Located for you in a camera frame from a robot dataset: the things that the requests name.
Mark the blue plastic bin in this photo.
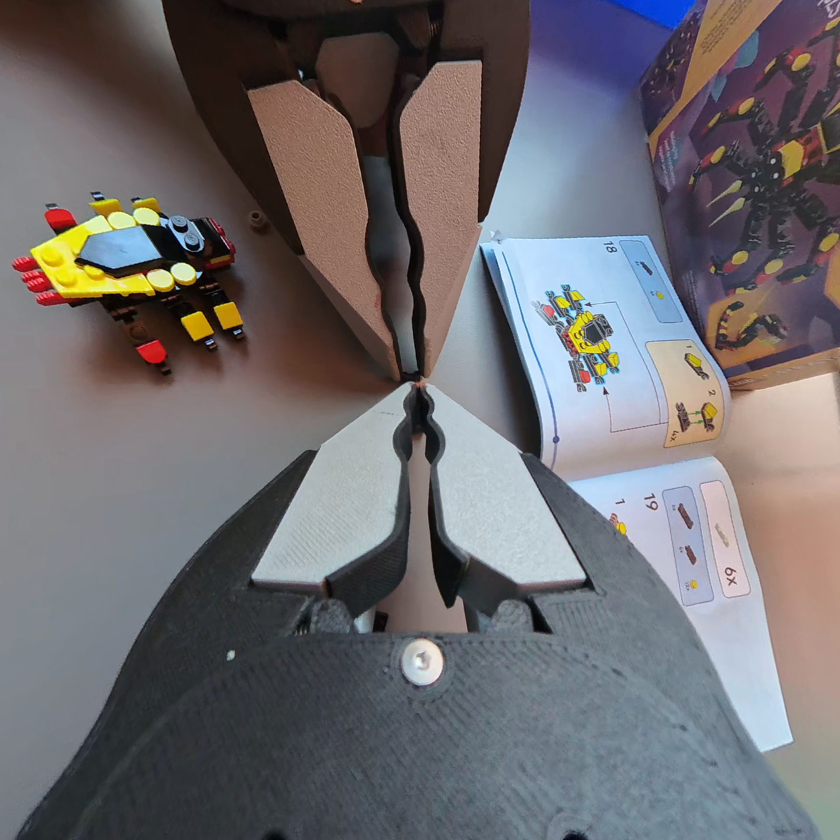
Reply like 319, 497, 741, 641
610, 0, 700, 30

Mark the yellow black lego model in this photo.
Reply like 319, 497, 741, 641
12, 190, 249, 378

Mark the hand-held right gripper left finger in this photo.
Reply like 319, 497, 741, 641
250, 382, 421, 619

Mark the lego instruction booklet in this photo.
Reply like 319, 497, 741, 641
479, 230, 795, 752

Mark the purple lego set box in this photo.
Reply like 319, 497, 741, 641
640, 0, 840, 392

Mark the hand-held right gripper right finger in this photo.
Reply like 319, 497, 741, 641
419, 385, 588, 614

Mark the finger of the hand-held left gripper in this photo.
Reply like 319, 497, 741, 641
247, 77, 421, 384
395, 61, 484, 378

